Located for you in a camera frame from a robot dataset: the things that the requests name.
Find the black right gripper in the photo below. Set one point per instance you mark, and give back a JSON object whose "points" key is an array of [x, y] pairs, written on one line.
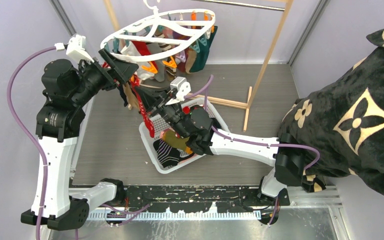
{"points": [[152, 97]]}

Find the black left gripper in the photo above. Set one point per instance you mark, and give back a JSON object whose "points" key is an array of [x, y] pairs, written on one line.
{"points": [[118, 75]]}

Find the red snowflake sock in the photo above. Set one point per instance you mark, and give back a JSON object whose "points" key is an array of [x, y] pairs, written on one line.
{"points": [[135, 83]]}

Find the brown sock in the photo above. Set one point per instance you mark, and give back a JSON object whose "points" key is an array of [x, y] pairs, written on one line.
{"points": [[130, 96]]}

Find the orange clip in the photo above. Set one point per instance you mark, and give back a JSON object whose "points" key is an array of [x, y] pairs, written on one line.
{"points": [[193, 16], [171, 63], [150, 67]]}

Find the white oval clip hanger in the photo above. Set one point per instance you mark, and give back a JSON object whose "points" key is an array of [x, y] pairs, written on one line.
{"points": [[144, 30]]}

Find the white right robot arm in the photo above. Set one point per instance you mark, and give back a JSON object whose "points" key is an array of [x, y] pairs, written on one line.
{"points": [[197, 132]]}

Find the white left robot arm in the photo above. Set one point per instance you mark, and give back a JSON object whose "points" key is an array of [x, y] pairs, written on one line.
{"points": [[67, 89]]}

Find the white plastic basket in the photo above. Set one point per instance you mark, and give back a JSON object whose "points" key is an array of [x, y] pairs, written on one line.
{"points": [[161, 125]]}

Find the red white sock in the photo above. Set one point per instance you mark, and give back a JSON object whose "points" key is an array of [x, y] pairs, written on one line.
{"points": [[139, 48]]}

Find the olive green sock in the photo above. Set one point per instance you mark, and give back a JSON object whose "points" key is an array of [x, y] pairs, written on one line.
{"points": [[171, 138]]}

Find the black white striped sock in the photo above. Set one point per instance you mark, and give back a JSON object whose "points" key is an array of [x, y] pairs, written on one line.
{"points": [[168, 156]]}

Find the dark green sock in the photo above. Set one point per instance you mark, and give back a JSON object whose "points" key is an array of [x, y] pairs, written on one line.
{"points": [[202, 56]]}

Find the metal rack rod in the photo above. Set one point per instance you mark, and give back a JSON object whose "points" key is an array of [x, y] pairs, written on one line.
{"points": [[245, 5]]}

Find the black floral plush blanket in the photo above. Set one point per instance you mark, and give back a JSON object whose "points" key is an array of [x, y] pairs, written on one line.
{"points": [[344, 124]]}

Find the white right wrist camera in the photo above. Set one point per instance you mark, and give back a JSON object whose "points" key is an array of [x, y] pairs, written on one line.
{"points": [[179, 89]]}

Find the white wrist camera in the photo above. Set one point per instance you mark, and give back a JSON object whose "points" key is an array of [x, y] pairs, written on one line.
{"points": [[75, 49], [179, 89]]}

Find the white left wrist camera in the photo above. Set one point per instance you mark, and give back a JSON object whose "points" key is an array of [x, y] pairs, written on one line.
{"points": [[75, 49]]}

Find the wooden drying rack frame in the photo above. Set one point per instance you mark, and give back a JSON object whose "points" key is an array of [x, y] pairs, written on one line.
{"points": [[241, 30]]}

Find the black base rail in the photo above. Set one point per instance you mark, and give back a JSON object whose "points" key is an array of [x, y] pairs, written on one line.
{"points": [[196, 202]]}

